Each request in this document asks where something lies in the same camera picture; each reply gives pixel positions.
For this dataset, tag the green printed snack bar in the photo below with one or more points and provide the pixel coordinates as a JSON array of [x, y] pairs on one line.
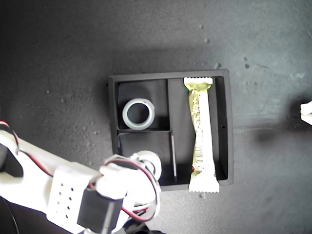
[[202, 126]]

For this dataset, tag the black compartment tray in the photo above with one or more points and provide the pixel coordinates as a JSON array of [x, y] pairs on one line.
[[180, 122]]

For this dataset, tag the white tape roll green core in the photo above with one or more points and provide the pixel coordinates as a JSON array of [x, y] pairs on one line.
[[158, 165]]

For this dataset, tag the plain white tape roll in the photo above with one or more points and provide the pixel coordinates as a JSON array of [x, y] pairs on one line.
[[125, 117]]

